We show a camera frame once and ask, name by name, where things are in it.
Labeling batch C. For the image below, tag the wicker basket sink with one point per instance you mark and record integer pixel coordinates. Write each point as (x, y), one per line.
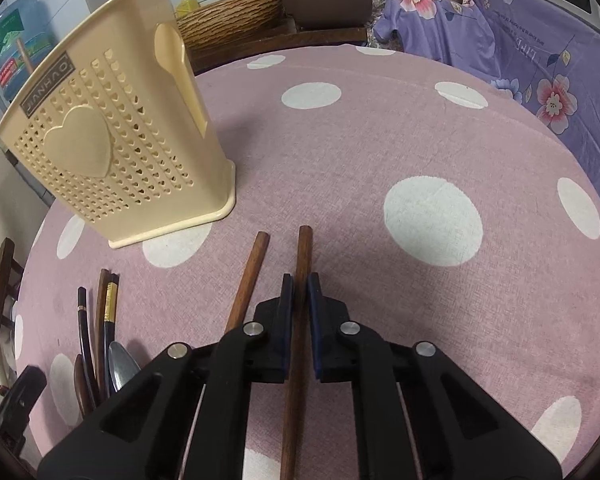
(230, 20)

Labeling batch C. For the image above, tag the black chopstick with gold band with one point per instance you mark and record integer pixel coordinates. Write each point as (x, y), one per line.
(82, 320)

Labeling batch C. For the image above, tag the small dark wooden stool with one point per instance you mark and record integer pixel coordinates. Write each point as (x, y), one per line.
(2, 285)

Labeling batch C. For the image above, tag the metal spoon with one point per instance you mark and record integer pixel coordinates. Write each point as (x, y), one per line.
(122, 365)

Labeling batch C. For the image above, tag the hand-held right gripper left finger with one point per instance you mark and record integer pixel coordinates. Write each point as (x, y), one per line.
(286, 320)

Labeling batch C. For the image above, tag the purple floral cloth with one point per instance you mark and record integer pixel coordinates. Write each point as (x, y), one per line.
(520, 45)

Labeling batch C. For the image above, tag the cream plastic utensil holder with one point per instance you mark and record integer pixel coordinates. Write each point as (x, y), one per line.
(80, 140)

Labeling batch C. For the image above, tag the blue water jug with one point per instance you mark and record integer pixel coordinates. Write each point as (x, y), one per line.
(15, 35)

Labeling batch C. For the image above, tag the pink polka-dot round table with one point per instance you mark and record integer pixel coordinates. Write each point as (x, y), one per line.
(355, 150)

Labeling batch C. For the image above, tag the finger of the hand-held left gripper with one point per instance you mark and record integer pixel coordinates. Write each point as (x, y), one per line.
(22, 410)

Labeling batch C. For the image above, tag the dark wooden counter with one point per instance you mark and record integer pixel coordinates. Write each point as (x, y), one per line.
(280, 42)

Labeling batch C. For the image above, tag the yellow soap pump bottle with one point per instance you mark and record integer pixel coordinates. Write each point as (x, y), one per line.
(186, 6)

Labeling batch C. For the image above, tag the black chopstick with gold pattern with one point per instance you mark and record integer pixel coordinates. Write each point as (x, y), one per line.
(111, 300)

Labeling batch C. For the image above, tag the brown wooden chopstick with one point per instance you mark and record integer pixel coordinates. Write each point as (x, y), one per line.
(252, 270)
(303, 252)

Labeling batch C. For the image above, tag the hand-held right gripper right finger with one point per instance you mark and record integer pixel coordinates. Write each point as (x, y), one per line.
(314, 330)

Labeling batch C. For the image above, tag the dark wooden spoon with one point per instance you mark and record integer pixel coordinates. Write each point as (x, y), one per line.
(82, 385)

